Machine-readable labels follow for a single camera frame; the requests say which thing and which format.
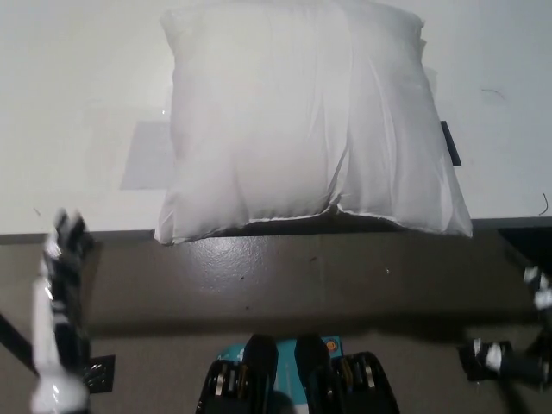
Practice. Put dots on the teal cardboard box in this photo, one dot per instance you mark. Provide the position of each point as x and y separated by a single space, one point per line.
286 358

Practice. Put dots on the white pillow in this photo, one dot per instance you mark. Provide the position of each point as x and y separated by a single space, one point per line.
293 129

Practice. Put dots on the black tape strip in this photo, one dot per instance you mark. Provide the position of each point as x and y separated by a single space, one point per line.
450 144

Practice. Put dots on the black table leg with foot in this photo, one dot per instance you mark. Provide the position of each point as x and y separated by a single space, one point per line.
101 375

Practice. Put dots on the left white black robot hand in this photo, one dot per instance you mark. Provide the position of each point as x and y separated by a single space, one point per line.
43 336

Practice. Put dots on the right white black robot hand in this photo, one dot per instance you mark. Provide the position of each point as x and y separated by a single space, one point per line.
491 355

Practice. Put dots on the grey tape patch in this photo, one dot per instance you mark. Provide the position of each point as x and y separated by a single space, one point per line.
146 159

